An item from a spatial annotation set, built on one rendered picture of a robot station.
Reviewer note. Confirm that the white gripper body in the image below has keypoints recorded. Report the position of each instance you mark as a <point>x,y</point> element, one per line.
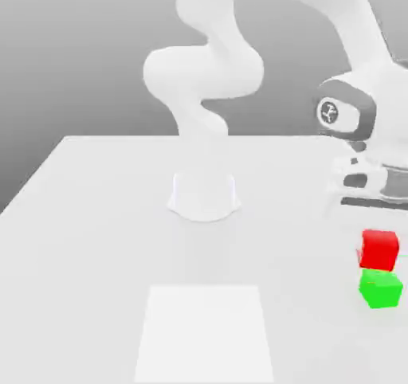
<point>369,203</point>

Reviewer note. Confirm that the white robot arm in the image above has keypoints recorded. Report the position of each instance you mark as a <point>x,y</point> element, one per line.
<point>204,71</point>

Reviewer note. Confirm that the small red cube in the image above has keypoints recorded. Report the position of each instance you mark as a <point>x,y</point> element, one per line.
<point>379,250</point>

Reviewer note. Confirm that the small green cube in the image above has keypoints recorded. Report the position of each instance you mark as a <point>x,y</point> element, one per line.
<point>381,289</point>

